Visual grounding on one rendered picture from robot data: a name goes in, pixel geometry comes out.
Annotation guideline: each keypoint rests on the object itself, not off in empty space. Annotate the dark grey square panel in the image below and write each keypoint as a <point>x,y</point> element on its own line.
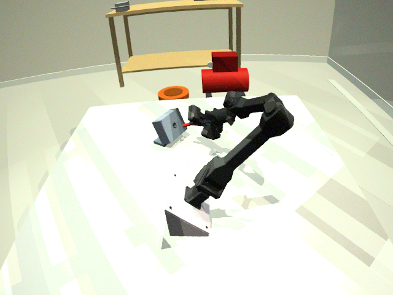
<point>169,127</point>

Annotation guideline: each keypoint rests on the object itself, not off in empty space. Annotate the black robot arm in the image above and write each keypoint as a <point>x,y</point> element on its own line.
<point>212,179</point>

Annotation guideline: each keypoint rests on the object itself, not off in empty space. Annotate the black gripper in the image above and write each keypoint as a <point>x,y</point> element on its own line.
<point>195,116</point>

